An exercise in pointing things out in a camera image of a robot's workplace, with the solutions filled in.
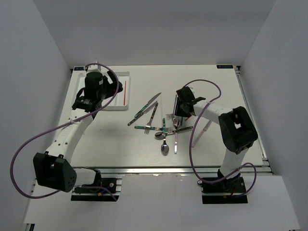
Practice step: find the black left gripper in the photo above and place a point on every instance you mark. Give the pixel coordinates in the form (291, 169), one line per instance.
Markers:
(114, 80)

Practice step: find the dark handled spoon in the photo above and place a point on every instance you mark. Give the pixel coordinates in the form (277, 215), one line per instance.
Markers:
(160, 135)

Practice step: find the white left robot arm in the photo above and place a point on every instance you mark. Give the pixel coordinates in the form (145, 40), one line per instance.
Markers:
(52, 168)

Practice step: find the pink handled spoon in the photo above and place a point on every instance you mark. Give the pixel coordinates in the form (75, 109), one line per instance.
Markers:
(176, 123)

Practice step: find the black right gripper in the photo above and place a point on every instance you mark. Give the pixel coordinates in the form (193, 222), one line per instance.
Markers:
(177, 111)

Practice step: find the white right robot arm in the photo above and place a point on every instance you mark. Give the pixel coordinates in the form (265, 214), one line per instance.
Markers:
(237, 130)

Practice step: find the green handled spoon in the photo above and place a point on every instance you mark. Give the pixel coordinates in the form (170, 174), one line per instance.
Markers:
(164, 146)

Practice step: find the green handled fork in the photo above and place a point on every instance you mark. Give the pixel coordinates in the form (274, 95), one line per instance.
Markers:
(151, 128)

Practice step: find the green handled table knife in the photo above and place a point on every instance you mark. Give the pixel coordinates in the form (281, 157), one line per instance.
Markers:
(142, 111)

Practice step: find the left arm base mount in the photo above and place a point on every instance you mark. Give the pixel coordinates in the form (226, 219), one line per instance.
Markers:
(108, 190)

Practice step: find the orange chopstick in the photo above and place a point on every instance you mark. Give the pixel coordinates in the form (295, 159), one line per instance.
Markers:
(124, 97)

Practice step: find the grey handled fork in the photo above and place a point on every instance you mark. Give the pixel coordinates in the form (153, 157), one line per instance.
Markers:
(149, 124)

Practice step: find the pink handled knife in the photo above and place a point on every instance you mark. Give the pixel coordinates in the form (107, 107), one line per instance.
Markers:
(206, 127)

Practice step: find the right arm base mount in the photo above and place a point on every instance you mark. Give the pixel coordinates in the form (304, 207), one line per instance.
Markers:
(229, 191)

